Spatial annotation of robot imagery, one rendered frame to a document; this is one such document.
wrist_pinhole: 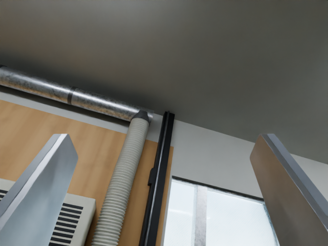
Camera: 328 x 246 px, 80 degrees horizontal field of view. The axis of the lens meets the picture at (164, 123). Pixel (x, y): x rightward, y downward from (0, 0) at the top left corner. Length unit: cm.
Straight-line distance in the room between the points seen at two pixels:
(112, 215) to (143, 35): 111
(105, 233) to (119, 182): 29
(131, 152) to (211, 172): 74
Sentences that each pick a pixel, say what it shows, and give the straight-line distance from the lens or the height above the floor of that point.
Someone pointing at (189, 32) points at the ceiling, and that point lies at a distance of 130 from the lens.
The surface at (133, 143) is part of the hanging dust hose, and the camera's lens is 148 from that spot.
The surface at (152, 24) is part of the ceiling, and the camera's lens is 131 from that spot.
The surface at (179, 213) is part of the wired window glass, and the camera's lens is 168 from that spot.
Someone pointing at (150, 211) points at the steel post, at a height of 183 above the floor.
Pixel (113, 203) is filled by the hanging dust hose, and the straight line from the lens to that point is 133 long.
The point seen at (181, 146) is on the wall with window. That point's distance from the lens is 178.
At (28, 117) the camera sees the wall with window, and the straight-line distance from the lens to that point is 182.
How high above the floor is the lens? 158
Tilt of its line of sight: 35 degrees up
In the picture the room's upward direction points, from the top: 10 degrees clockwise
